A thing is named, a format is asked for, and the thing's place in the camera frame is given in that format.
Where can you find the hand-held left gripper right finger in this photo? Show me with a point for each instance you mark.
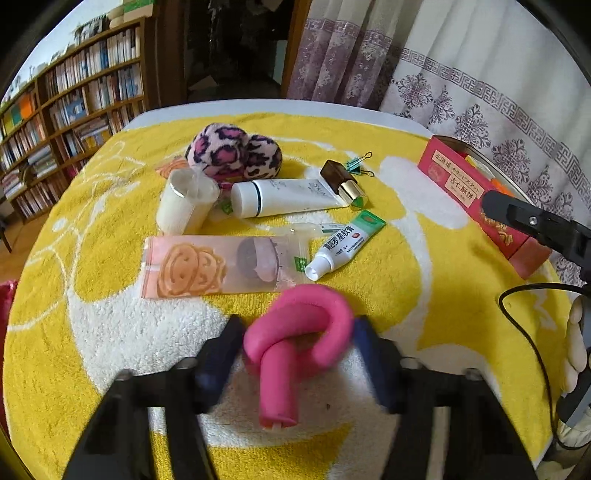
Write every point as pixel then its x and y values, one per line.
pixel 369 360

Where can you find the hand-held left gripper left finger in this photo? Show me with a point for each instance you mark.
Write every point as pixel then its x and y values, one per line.
pixel 217 364

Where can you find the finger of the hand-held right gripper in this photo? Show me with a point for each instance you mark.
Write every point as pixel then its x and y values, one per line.
pixel 521 217

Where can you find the pink foam hair curler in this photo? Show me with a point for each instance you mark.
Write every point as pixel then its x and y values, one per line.
pixel 277 369

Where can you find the red cardboard box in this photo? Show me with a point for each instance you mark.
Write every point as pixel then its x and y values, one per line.
pixel 452 180

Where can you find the smiley cookie snack packet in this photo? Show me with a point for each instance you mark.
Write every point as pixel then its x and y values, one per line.
pixel 184 267

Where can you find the white squeeze tube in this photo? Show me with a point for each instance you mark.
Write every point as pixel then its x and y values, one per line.
pixel 277 196

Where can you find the leopard print plush earmuffs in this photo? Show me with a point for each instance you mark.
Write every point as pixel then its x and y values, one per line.
pixel 221 147

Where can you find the person's right hand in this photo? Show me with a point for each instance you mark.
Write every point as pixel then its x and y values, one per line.
pixel 577 350

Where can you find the small white ointment tube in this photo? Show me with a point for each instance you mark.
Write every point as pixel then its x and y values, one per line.
pixel 337 249

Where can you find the white curtain with purple pattern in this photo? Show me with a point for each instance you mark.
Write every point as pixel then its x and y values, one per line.
pixel 461 60

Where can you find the green binder clip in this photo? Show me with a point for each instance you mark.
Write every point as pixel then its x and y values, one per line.
pixel 354 164

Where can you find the brown and gold lipstick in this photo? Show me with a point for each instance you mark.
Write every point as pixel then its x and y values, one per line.
pixel 341 180

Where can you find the small orange cookie packet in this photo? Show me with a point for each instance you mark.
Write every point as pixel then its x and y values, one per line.
pixel 168 168

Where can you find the red floral bedding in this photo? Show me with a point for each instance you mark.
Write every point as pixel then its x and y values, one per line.
pixel 5 309

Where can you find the wooden bookcase with books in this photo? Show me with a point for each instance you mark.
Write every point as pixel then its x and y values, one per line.
pixel 69 106

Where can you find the green flat box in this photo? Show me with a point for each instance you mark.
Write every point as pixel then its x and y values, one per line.
pixel 138 5

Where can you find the wooden door frame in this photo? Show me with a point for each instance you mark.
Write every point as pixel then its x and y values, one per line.
pixel 295 46

